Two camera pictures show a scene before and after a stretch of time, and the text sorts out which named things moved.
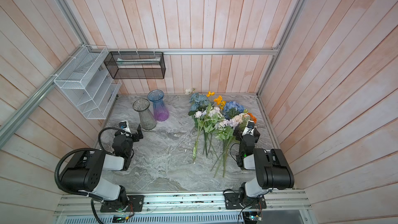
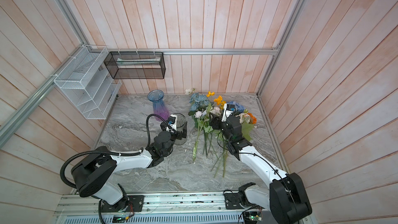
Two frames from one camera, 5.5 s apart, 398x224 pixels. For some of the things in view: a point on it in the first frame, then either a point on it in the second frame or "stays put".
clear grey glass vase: [147, 120] -> [181, 124]
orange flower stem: [254, 119] stays put
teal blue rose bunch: [197, 102] stays put
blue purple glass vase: [161, 110] stays put
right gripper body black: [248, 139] -> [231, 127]
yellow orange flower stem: [218, 100] stays put
